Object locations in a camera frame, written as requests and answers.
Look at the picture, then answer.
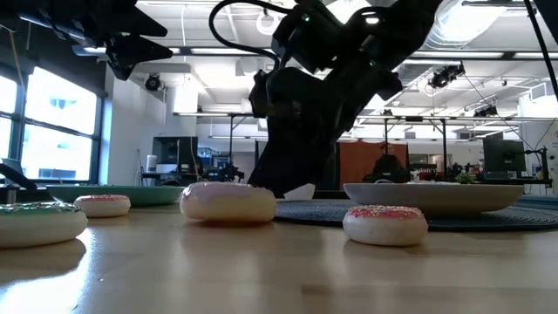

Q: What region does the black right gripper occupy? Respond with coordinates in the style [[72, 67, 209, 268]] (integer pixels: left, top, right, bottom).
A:
[[247, 67, 405, 200]]

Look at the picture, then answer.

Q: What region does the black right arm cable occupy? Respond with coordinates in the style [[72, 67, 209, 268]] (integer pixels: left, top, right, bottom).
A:
[[208, 0, 291, 71]]

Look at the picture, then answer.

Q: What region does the large window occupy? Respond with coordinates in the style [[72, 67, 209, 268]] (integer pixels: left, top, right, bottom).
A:
[[0, 65, 105, 185]]

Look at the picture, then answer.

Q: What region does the thin black hanging cable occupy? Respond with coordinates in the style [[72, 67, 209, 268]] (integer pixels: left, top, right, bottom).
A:
[[522, 0, 558, 102]]

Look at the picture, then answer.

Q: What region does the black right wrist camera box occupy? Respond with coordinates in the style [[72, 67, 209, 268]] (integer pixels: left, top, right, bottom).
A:
[[270, 0, 350, 74]]

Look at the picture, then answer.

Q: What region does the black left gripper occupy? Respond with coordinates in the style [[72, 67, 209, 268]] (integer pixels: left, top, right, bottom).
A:
[[38, 0, 174, 82]]

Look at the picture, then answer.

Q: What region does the turquoise round plate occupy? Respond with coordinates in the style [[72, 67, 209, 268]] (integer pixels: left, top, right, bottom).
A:
[[45, 184, 187, 208]]

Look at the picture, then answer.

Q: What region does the black computer monitor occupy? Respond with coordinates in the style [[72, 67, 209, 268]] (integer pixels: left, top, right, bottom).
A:
[[152, 135, 200, 166]]

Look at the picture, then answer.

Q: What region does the orange partition panel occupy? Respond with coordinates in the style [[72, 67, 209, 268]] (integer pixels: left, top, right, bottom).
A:
[[339, 140, 410, 185]]

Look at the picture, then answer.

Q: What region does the pink sprinkle donut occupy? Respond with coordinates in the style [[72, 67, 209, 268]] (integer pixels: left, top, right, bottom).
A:
[[342, 205, 430, 247], [73, 194, 132, 219]]

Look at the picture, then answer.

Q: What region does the black ceiling camera cluster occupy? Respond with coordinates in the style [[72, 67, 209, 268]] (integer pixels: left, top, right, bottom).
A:
[[428, 63, 466, 89]]

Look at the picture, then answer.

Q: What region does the black computer monitor on arm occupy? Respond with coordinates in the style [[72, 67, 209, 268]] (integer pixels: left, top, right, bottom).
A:
[[482, 138, 551, 181]]

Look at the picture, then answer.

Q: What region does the dark blue woven placemat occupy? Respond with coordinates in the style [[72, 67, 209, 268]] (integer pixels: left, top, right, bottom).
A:
[[274, 198, 558, 232]]

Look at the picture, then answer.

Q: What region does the pale pink frosted donut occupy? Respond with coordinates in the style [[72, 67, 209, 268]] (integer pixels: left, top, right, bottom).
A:
[[179, 181, 278, 224]]

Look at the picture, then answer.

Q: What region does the silver ceiling air duct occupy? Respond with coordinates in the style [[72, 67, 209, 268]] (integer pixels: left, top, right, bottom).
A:
[[423, 0, 538, 50]]

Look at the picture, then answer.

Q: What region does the black angled bar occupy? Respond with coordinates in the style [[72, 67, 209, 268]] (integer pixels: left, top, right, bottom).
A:
[[0, 162, 38, 194]]

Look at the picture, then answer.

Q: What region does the white round plate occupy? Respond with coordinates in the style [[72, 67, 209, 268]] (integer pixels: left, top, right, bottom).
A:
[[343, 182, 526, 219]]

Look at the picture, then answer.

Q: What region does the green sprinkle donut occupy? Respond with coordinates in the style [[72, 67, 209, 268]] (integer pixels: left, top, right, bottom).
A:
[[0, 201, 89, 250]]

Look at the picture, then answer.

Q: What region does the person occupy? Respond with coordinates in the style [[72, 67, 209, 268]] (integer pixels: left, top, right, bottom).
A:
[[362, 145, 410, 184]]

